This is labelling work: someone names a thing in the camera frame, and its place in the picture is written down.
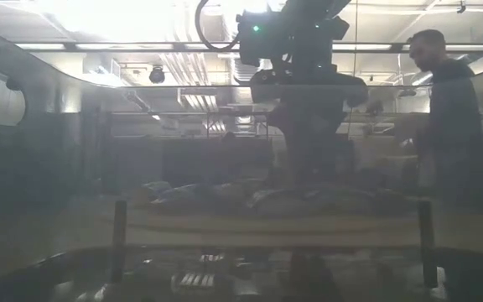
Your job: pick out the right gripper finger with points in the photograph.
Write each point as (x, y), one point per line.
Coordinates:
(325, 155)
(299, 155)

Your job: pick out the blue granola bar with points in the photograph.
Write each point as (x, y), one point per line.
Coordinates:
(178, 195)
(157, 191)

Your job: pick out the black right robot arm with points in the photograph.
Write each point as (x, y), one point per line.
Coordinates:
(300, 25)

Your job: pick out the ceiling air vent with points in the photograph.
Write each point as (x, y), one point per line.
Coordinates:
(241, 71)

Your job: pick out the person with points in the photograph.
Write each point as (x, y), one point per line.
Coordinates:
(451, 105)

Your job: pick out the clear plastic bin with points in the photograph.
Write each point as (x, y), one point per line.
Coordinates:
(57, 126)

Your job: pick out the black ceiling dome camera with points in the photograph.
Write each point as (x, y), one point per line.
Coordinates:
(157, 75)

